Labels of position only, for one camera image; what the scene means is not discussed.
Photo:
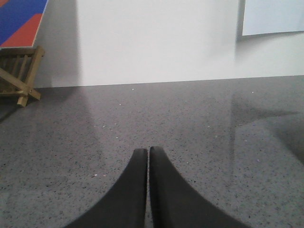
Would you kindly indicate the blue red board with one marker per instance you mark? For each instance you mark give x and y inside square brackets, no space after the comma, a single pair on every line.
[20,21]

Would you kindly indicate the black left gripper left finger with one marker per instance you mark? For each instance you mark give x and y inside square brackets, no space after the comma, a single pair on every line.
[124,205]

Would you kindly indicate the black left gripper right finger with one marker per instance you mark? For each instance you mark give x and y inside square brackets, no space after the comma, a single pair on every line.
[175,204]

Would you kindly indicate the white paper sheet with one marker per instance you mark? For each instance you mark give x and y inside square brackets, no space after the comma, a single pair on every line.
[272,16]

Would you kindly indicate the wooden folding stand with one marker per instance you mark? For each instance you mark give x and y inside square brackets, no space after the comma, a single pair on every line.
[18,69]

